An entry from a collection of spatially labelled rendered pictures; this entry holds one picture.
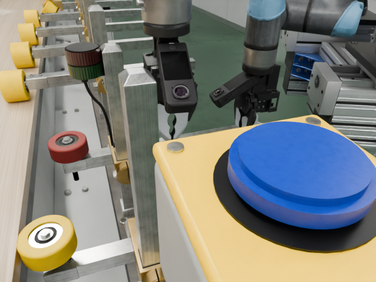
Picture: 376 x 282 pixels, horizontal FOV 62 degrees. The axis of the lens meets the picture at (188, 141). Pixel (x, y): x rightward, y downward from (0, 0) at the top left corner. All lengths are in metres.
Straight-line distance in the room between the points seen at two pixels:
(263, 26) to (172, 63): 0.29
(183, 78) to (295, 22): 0.40
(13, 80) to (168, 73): 0.52
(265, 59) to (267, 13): 0.10
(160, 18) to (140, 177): 0.22
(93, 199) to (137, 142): 0.63
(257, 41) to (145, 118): 0.41
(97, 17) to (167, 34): 0.37
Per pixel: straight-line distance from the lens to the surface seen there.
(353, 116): 0.87
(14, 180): 0.65
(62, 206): 0.98
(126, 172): 0.67
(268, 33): 0.71
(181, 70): 0.46
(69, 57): 0.58
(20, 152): 0.72
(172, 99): 0.43
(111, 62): 0.58
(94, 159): 0.73
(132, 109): 0.34
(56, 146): 0.70
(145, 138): 0.36
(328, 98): 0.83
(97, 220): 0.91
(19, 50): 1.13
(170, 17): 0.47
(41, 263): 0.51
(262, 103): 0.79
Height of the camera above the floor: 1.28
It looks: 34 degrees down
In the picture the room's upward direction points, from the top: 1 degrees clockwise
